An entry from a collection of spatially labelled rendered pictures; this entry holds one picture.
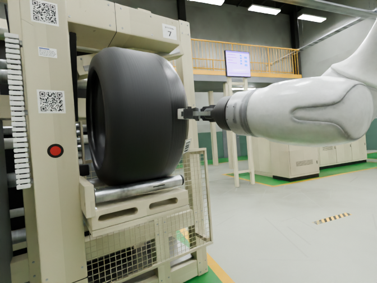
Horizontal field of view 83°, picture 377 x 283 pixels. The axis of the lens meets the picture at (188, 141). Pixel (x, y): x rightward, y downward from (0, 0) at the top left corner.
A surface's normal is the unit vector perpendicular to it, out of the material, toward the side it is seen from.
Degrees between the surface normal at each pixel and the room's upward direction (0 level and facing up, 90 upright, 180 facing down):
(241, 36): 90
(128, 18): 90
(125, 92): 79
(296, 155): 90
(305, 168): 90
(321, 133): 127
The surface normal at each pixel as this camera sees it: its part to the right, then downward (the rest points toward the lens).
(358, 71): -0.36, -0.35
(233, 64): 0.35, -0.02
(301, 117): -0.73, 0.15
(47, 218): 0.55, -0.04
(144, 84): 0.50, -0.33
